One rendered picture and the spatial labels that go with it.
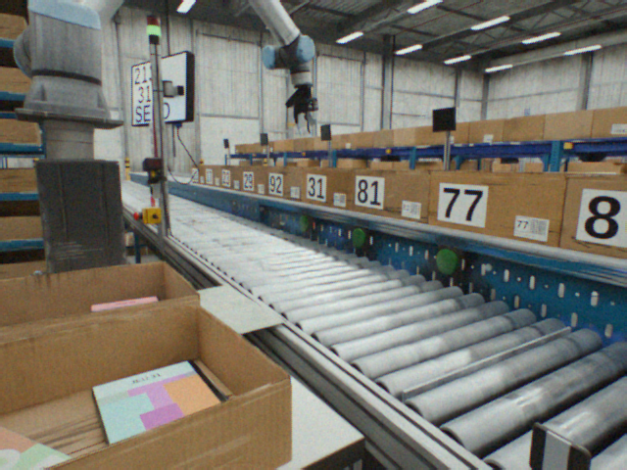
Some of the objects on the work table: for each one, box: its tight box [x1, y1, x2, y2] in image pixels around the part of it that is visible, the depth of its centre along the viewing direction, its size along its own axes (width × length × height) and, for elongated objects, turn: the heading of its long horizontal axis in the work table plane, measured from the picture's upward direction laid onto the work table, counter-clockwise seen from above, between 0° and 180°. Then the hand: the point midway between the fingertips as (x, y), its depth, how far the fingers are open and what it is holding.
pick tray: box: [0, 261, 201, 343], centre depth 71 cm, size 28×38×10 cm
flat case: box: [91, 297, 163, 312], centre depth 77 cm, size 14×19×2 cm
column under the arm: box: [29, 159, 131, 276], centre depth 107 cm, size 26×26×33 cm
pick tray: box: [0, 304, 292, 470], centre depth 43 cm, size 28×38×10 cm
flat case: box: [91, 360, 227, 446], centre depth 49 cm, size 14×19×2 cm
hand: (304, 131), depth 183 cm, fingers open, 5 cm apart
